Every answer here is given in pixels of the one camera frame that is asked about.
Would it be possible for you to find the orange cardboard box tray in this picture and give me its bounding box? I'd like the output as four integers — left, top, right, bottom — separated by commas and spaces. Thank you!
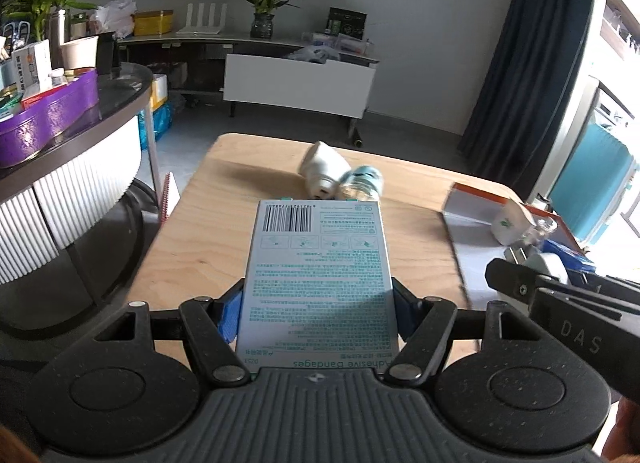
442, 183, 579, 310

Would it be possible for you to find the paper cup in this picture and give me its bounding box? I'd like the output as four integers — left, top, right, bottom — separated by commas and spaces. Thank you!
60, 35, 99, 71

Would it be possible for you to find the blue plastic bag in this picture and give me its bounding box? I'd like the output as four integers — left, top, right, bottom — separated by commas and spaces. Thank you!
137, 102, 174, 150

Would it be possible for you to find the teal suitcase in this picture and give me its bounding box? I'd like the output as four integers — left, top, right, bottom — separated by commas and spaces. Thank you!
549, 123, 639, 243

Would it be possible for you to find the dark picture box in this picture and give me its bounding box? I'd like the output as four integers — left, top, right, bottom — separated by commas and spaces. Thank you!
324, 7, 367, 40

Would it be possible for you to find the white plastic bag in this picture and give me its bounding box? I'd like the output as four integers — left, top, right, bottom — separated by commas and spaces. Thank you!
90, 0, 137, 39

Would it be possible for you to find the yellow tin box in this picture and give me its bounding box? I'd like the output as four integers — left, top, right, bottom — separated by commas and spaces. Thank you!
134, 10, 174, 37

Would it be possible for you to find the teal adhesive bandage box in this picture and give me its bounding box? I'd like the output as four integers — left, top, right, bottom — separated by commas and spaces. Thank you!
235, 200, 399, 374

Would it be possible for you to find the purple tin box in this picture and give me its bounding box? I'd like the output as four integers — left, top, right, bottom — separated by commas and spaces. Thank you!
1, 68, 99, 168

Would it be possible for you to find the red white booklet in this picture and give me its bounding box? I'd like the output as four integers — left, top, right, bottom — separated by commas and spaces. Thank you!
160, 171, 180, 224

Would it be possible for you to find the TV console cabinet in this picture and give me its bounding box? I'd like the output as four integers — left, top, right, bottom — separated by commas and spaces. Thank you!
119, 32, 378, 141

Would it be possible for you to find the person's right hand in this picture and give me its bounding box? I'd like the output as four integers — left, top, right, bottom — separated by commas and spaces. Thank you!
601, 398, 639, 462

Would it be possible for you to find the toothpick jar with blue label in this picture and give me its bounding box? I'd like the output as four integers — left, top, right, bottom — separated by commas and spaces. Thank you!
334, 165, 384, 202

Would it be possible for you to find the white yellow cardboard box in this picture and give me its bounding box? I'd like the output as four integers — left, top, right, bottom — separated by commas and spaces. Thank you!
151, 74, 168, 111

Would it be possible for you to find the white wifi router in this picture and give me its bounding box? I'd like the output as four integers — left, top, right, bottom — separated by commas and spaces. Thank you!
176, 2, 228, 36

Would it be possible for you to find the green plant on cabinet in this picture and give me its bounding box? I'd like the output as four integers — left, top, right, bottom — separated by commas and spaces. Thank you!
1, 0, 98, 41

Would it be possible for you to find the curved side cabinet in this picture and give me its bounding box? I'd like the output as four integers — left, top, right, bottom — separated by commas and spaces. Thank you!
1, 62, 154, 284

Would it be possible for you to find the person's left hand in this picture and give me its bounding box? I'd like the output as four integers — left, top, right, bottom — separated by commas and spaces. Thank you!
0, 426, 40, 463

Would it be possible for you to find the clear liquid refill bottle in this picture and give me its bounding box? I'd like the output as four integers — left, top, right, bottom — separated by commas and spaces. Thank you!
520, 217, 558, 249

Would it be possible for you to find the steel thermos bottle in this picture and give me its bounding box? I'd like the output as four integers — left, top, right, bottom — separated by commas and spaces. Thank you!
46, 9, 66, 68

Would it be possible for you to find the small white USB charger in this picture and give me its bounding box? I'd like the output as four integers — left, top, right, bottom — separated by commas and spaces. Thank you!
524, 252, 570, 284

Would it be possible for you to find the dark blue curtain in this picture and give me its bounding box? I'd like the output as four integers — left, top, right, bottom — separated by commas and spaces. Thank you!
459, 0, 594, 198

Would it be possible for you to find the blue tissue pack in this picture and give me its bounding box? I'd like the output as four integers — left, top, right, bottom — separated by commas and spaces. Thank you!
541, 240, 597, 273

